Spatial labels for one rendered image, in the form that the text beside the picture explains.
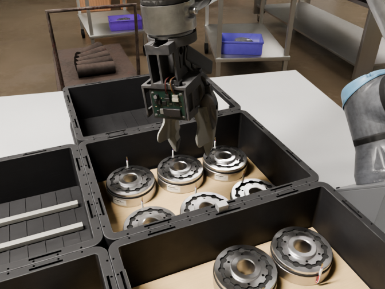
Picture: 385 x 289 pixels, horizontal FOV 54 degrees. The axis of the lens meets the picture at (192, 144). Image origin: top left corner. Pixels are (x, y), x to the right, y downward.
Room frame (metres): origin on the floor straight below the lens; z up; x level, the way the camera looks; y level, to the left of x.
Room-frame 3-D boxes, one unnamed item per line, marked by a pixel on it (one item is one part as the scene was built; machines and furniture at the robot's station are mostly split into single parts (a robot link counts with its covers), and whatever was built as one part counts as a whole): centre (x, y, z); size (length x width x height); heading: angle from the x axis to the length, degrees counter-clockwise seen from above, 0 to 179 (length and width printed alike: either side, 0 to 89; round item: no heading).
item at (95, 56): (2.70, 0.74, 0.42); 1.07 x 0.63 x 0.85; 23
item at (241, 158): (0.71, -0.08, 0.86); 0.10 x 0.10 x 0.01
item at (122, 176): (0.62, 0.13, 0.86); 0.05 x 0.05 x 0.01
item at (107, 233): (0.60, 0.00, 0.92); 0.40 x 0.30 x 0.02; 112
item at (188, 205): (0.53, -0.03, 0.86); 0.10 x 0.10 x 0.01
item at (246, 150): (0.60, 0.00, 0.87); 0.40 x 0.30 x 0.11; 112
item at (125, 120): (0.88, 0.12, 0.87); 0.40 x 0.30 x 0.11; 112
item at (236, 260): (0.39, -0.09, 0.86); 0.05 x 0.05 x 0.01
